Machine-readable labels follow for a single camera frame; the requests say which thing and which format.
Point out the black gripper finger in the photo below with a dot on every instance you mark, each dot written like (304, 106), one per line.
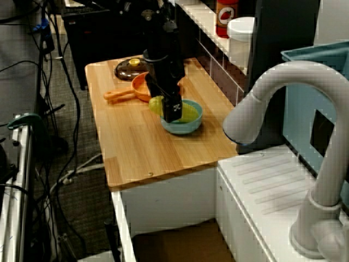
(173, 107)

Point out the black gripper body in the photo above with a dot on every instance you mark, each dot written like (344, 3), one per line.
(166, 76)

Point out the yellow toy corn cob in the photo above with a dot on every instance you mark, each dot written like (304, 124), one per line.
(155, 106)

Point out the light blue bowl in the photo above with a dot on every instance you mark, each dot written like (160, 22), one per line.
(185, 128)

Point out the brown lid with yellow knob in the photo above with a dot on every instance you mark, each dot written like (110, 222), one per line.
(125, 72)

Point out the orange toy frying pan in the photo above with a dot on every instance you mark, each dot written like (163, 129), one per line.
(120, 95)

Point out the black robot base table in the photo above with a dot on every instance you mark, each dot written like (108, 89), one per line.
(95, 35)

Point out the white plastic container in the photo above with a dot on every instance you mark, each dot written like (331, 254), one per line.
(240, 41)

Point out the red sauce bottle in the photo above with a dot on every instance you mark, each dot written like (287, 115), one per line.
(226, 19)

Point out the white toy sink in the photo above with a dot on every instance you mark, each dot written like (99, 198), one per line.
(191, 196)

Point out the grey toy faucet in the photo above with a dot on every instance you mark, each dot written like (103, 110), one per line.
(272, 79)

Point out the dark kitchen upright panel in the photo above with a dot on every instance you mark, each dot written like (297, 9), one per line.
(272, 41)

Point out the teal plastic bin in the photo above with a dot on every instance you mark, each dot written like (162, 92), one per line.
(300, 109)

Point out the aluminium frame rail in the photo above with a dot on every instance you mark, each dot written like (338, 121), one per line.
(19, 191)

